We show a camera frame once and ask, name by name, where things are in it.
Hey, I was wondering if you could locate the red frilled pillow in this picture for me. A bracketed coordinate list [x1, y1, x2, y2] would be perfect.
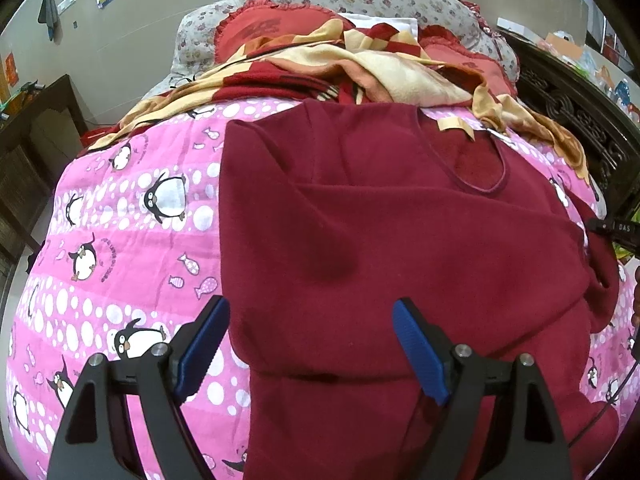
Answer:
[215, 0, 351, 68]
[417, 25, 518, 96]

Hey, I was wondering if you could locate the dark red sweater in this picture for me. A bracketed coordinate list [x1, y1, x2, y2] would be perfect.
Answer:
[219, 97, 621, 480]

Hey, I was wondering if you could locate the red and yellow checkered blanket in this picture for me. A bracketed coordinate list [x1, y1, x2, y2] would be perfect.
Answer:
[87, 17, 593, 181]

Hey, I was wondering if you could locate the white pillow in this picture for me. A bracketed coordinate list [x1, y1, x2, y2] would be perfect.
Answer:
[340, 12, 418, 41]

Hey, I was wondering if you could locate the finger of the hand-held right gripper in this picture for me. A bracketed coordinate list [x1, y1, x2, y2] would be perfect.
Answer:
[585, 216, 640, 253]

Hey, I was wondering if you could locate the clutter of small household things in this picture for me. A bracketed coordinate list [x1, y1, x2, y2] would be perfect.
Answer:
[500, 17, 640, 126]

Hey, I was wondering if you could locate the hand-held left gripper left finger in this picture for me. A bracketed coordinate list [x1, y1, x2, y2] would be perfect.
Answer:
[47, 296, 232, 480]

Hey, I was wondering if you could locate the dark carved wooden headboard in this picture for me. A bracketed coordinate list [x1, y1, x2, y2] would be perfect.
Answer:
[497, 30, 640, 221]

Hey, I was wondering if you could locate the dark wooden cabinet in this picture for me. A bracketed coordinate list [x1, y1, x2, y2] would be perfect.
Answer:
[0, 74, 93, 281]

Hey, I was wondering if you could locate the black cable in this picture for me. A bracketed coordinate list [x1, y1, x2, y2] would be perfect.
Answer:
[565, 355, 640, 456]

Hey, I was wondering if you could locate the dark hanging cloth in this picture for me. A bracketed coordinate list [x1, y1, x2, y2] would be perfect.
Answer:
[38, 0, 60, 41]

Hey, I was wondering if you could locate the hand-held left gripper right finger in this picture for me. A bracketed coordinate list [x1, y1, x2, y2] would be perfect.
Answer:
[391, 298, 576, 480]

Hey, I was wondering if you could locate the pink penguin print quilt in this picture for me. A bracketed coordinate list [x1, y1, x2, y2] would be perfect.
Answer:
[5, 100, 638, 480]

